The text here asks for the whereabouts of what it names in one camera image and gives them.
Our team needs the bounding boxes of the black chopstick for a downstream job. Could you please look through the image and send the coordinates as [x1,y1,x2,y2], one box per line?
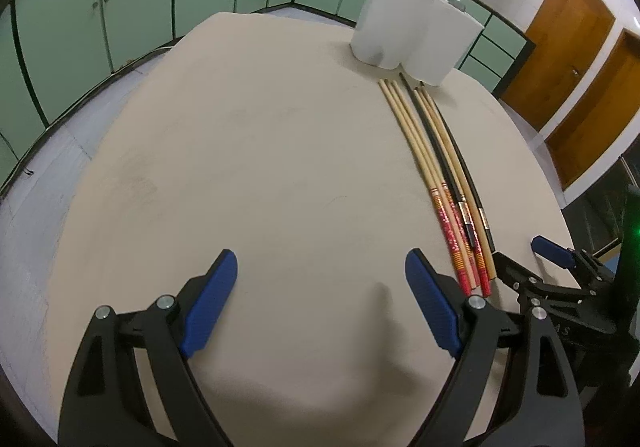
[419,81,496,253]
[399,72,476,250]

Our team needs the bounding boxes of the wooden chopstick red end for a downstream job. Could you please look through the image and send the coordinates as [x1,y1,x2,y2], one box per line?
[427,106,491,297]
[383,79,477,291]
[378,79,472,295]
[418,88,497,280]
[383,80,490,297]

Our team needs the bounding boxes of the white plastic utensil holder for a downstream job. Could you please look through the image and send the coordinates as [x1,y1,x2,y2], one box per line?
[350,0,483,85]

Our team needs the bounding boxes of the black equipment stand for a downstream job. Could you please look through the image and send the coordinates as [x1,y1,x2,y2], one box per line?
[562,140,639,271]

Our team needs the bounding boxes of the green lower kitchen cabinets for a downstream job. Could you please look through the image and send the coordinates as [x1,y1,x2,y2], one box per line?
[1,0,534,181]

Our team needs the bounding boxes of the brown wooden door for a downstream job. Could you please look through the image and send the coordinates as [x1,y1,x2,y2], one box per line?
[546,30,639,188]
[501,0,615,131]

